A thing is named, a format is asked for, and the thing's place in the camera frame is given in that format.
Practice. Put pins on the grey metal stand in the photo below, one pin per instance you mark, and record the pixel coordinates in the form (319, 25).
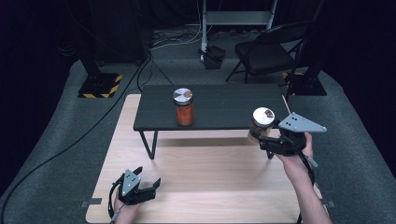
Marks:
(236, 17)

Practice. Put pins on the person's left hand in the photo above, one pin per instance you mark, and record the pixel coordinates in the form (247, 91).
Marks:
(124, 213)

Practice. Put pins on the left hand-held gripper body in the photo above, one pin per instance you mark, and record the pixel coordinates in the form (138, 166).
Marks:
(130, 185)

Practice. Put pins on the black bag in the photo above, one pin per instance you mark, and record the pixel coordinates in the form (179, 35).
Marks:
(214, 57)

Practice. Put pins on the glass jar brown contents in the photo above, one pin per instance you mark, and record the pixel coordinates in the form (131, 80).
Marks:
(263, 119)

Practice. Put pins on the grey tape strip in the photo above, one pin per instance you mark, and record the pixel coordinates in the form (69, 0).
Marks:
(329, 203)
(91, 202)

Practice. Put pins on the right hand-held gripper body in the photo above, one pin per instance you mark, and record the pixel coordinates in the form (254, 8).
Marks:
(299, 124)

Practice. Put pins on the glass jar orange contents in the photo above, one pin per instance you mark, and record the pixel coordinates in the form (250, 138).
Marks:
(184, 112)

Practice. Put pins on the black folding chair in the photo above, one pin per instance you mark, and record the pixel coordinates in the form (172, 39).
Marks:
(264, 56)

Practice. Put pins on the person's right hand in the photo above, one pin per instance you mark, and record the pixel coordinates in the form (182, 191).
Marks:
(292, 161)

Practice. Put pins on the black shelf with metal legs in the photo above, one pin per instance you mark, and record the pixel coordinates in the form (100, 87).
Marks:
(224, 105)

